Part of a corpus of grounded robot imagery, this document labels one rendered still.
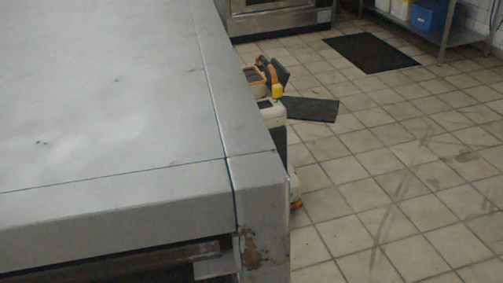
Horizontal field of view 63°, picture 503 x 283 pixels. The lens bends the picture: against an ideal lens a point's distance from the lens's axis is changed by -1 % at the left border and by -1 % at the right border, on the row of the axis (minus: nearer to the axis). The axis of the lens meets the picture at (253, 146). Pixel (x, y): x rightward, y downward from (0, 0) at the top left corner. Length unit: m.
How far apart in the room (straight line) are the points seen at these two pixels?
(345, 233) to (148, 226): 2.52
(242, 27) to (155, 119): 5.20
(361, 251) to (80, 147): 2.42
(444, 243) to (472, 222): 0.29
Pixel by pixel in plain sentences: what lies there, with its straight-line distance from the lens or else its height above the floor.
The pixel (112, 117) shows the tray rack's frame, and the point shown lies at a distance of 0.29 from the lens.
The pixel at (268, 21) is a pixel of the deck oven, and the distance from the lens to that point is 5.56.
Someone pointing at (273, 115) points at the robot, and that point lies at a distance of 2.30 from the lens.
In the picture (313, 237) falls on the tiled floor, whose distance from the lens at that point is 2.67.
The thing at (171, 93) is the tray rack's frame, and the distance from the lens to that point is 0.31.
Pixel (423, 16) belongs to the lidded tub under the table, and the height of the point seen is 0.39.
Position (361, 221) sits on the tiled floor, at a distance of 2.80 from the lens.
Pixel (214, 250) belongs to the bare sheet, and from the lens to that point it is 0.25.
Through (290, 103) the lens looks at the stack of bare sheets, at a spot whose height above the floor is 0.02.
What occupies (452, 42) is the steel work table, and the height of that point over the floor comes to 0.23.
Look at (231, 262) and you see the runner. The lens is 0.25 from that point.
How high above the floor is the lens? 1.95
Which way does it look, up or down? 35 degrees down
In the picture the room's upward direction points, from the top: 4 degrees counter-clockwise
